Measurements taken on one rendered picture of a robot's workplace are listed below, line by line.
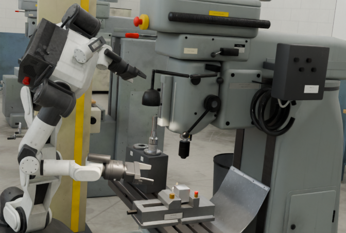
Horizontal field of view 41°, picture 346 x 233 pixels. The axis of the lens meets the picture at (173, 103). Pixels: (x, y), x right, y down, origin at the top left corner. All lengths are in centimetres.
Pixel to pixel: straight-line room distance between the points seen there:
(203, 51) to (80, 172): 71
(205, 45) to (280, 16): 641
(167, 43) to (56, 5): 174
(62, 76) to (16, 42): 886
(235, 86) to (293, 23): 605
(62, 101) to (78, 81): 13
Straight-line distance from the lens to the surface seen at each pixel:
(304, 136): 216
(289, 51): 178
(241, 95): 198
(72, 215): 391
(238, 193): 229
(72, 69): 201
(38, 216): 259
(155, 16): 180
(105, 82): 1048
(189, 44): 183
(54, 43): 204
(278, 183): 216
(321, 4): 755
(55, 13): 352
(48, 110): 194
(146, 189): 236
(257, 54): 201
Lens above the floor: 178
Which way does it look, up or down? 10 degrees down
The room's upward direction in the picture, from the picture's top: 5 degrees clockwise
